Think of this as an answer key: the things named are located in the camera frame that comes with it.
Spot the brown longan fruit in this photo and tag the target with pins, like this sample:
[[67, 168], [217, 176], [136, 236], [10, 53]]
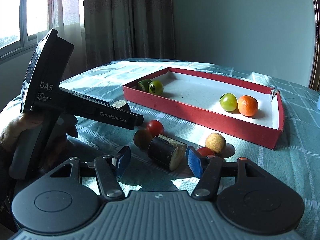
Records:
[[142, 139]]

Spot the patterned brown curtain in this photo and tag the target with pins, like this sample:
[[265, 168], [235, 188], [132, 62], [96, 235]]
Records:
[[106, 30]]

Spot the red cherry tomato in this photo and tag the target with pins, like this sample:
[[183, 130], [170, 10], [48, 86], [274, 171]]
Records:
[[155, 127], [205, 151]]

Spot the black cylinder cork top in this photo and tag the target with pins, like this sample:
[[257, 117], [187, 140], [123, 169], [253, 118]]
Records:
[[121, 104]]

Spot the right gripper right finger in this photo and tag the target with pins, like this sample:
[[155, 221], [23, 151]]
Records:
[[208, 171]]

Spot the red shallow cardboard tray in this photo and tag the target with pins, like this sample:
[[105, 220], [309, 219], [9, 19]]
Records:
[[194, 96]]

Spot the green cucumber piece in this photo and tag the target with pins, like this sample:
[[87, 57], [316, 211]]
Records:
[[143, 85]]

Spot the orange mandarin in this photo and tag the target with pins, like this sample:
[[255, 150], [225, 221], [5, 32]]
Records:
[[247, 105]]

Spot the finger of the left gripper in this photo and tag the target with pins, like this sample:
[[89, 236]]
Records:
[[140, 118]]

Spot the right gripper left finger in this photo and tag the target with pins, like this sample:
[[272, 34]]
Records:
[[108, 169]]

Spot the tan longan fruit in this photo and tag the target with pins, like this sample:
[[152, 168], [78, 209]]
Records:
[[216, 142]]

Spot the brown wooden door frame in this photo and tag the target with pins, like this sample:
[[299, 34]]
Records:
[[314, 78]]

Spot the checked teal tablecloth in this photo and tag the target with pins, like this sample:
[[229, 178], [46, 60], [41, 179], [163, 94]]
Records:
[[160, 206]]

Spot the light green tomato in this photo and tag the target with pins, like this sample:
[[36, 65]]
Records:
[[228, 102]]

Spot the left hand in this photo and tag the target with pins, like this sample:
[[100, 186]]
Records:
[[12, 131]]

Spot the dark green tomato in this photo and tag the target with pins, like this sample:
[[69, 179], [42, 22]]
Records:
[[156, 87]]

